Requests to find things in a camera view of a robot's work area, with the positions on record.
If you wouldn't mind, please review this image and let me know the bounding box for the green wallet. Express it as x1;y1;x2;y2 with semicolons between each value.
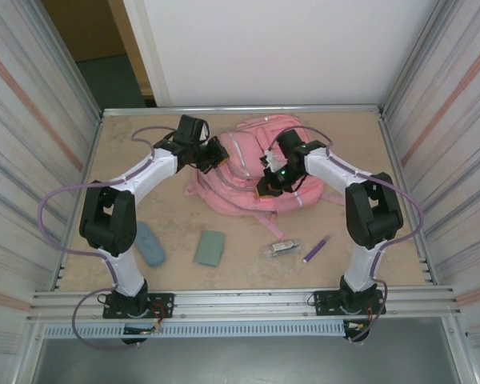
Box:
194;230;227;267

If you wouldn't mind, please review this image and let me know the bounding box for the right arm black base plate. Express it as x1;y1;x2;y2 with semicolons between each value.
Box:
312;290;386;317

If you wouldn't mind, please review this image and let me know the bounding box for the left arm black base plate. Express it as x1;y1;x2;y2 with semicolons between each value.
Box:
102;293;175;320

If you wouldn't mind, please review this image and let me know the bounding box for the wide aluminium mounting rail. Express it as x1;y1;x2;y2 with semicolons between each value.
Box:
30;284;462;321

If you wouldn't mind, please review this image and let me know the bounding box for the aluminium corner post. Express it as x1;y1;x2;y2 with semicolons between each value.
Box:
22;0;105;121
382;0;443;119

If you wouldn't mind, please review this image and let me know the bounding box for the narrow aluminium table rail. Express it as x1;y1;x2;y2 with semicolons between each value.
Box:
101;104;386;118

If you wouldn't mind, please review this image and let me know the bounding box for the clear plastic pen case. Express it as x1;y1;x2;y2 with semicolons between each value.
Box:
262;238;305;259

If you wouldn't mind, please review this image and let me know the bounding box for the pink backpack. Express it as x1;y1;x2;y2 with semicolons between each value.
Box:
183;114;345;249

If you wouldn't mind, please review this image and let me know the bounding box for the grey metal panel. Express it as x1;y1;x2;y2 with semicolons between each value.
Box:
31;318;469;384

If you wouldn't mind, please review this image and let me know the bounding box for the grey slotted cable duct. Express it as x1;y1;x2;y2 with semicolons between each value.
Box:
42;322;347;340

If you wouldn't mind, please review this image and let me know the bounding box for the aluminium side rail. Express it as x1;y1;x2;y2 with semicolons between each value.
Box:
55;114;105;291
378;111;439;286

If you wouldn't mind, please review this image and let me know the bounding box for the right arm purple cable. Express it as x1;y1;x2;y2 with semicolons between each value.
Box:
266;126;425;344

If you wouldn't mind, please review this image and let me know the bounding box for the blue oval case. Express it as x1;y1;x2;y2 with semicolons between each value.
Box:
134;222;167;267

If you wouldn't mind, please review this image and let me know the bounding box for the white door frame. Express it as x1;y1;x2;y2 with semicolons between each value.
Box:
122;0;172;108

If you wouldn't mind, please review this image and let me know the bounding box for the purple marker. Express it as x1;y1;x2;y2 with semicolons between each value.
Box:
302;235;332;264

